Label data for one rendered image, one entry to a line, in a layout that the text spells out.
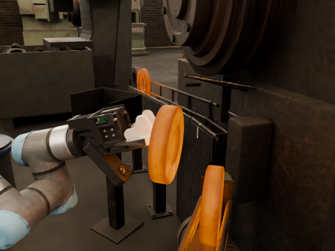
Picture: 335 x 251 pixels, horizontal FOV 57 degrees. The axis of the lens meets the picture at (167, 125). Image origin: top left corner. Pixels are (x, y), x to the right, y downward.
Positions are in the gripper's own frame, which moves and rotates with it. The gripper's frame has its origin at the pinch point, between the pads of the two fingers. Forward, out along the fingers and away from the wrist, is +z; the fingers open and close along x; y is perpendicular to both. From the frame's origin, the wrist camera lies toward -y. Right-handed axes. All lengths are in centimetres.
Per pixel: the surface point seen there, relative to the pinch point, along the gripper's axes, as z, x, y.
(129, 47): -128, 310, 19
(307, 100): 28.4, 22.7, -4.6
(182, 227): -8.3, 15.5, -32.4
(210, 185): 7.3, -4.9, -9.2
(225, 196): 7.2, 6.6, -18.6
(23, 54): -188, 199, 37
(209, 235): 5.8, -8.5, -17.2
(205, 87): -2, 64, -4
